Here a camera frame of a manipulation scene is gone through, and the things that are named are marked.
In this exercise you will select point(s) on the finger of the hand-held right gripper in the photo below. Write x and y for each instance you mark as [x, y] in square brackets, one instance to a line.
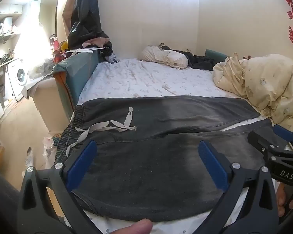
[260, 140]
[284, 132]

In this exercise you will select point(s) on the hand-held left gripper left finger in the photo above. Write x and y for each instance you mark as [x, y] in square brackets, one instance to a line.
[81, 162]

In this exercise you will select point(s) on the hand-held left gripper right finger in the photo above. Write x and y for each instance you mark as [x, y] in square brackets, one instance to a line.
[213, 165]

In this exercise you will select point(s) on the dark grey pants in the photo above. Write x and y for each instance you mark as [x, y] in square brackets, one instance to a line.
[149, 165]

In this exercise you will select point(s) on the person's right hand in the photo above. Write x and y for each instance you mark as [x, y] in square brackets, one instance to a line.
[280, 199]

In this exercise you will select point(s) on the person's left hand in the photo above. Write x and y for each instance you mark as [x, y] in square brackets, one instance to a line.
[133, 227]

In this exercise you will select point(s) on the cream duvet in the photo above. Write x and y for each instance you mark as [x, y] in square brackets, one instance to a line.
[268, 85]

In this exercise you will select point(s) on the teal padded bed board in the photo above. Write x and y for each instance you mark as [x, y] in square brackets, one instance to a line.
[74, 78]

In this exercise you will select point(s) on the person's dark clothing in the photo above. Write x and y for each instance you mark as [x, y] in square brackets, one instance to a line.
[2, 207]

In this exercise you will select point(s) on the dark clothes pile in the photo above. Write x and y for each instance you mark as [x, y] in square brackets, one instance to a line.
[200, 62]

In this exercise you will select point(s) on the white washing machine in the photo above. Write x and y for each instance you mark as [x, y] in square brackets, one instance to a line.
[18, 78]

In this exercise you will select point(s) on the bed with white floral sheet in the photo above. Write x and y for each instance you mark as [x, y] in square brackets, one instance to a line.
[149, 78]

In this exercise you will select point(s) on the colourful clutter pile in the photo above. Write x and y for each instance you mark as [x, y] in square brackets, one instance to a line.
[59, 51]

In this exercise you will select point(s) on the white patterned pillow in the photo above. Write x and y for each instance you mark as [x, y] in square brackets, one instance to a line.
[166, 57]

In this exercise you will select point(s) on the white water heater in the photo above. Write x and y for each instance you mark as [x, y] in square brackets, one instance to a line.
[0, 28]

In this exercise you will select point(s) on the white wall cabinet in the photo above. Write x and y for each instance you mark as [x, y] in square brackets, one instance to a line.
[9, 9]

